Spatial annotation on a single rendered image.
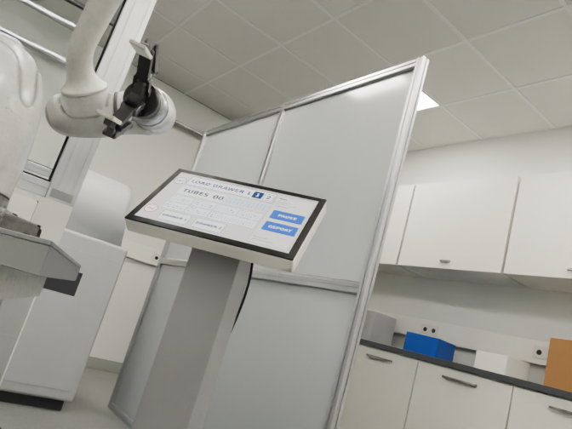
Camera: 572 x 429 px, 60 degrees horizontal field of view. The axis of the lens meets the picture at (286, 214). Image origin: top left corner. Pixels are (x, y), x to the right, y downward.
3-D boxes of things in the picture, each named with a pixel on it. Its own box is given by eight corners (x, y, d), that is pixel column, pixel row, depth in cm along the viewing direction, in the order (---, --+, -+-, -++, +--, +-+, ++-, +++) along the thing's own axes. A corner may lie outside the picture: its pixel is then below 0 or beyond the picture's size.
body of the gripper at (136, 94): (119, 111, 108) (108, 104, 99) (135, 77, 108) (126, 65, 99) (151, 127, 109) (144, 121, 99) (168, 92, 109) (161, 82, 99)
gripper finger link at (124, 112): (128, 93, 102) (127, 98, 102) (102, 119, 93) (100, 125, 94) (145, 101, 102) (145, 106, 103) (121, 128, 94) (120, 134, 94)
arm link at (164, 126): (174, 128, 115) (115, 132, 113) (181, 137, 130) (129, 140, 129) (169, 82, 114) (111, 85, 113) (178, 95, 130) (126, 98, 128)
